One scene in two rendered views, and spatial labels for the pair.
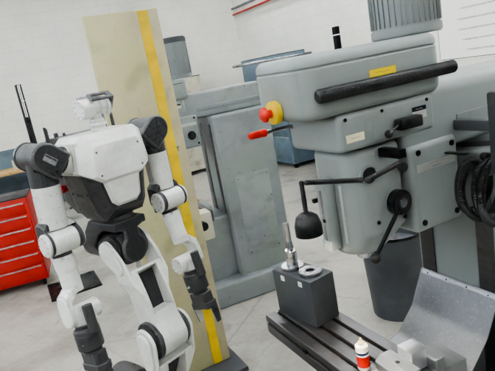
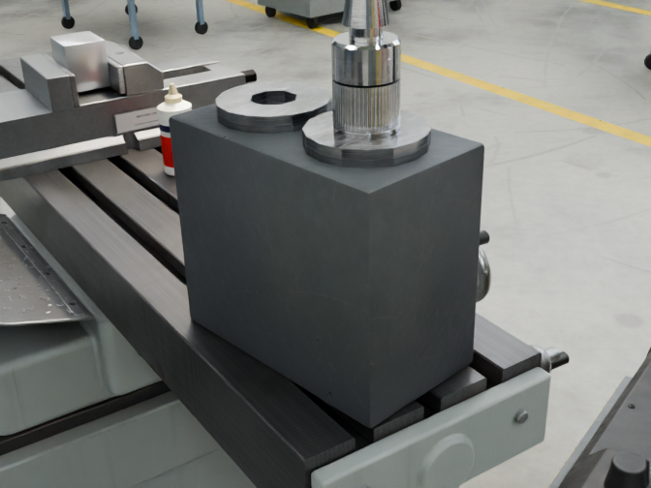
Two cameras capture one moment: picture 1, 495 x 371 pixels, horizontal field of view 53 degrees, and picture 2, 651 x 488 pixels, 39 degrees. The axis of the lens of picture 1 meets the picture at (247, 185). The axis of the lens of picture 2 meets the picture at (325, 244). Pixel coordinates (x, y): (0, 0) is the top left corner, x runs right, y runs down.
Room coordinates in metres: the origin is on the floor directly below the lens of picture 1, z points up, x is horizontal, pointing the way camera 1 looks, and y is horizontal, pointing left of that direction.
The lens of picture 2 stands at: (2.43, -0.24, 1.32)
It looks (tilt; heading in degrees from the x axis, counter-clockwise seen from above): 27 degrees down; 172
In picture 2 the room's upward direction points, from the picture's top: 2 degrees counter-clockwise
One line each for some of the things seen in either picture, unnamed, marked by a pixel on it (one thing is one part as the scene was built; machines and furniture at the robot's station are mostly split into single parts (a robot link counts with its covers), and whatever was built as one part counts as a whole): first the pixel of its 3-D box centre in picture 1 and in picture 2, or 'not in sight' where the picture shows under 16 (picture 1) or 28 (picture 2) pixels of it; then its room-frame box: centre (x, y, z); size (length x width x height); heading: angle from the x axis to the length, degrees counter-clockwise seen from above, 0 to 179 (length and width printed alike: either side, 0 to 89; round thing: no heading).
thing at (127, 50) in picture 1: (163, 207); not in sight; (2.93, 0.53, 1.15); 0.52 x 0.40 x 2.30; 115
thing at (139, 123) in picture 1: (148, 135); not in sight; (1.90, 0.34, 1.70); 0.12 x 0.09 x 0.14; 45
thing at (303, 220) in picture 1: (307, 223); not in sight; (1.22, -0.14, 1.47); 0.07 x 0.07 x 0.06
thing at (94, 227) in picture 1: (113, 236); not in sight; (1.78, 0.53, 1.37); 0.28 x 0.13 x 0.18; 46
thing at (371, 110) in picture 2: (291, 258); (366, 90); (1.83, -0.12, 1.13); 0.05 x 0.05 x 0.05
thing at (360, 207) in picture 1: (359, 194); not in sight; (1.39, -0.32, 1.47); 0.21 x 0.19 x 0.32; 25
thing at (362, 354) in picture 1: (362, 352); (176, 128); (1.39, -0.26, 0.96); 0.04 x 0.04 x 0.11
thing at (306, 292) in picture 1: (305, 290); (322, 232); (1.79, -0.15, 1.00); 0.22 x 0.12 x 0.20; 35
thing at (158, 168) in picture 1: (162, 180); not in sight; (1.88, 0.32, 1.52); 0.13 x 0.12 x 0.22; 137
